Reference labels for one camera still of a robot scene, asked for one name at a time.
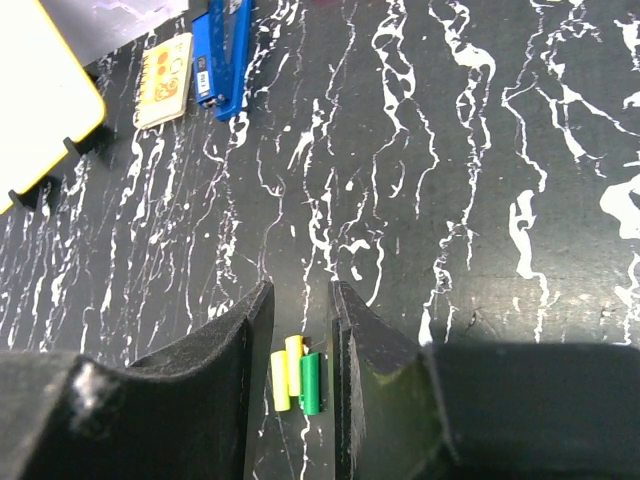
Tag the blue stapler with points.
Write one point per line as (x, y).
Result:
(221, 32)

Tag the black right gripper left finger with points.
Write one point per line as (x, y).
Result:
(190, 410)

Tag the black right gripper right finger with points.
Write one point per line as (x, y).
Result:
(482, 410)

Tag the dark green pen cap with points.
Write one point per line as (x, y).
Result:
(310, 396)

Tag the orange small notebook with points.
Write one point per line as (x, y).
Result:
(164, 82)

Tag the white board yellow frame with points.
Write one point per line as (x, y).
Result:
(49, 103)

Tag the orange yellow pen cap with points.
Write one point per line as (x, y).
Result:
(294, 347)

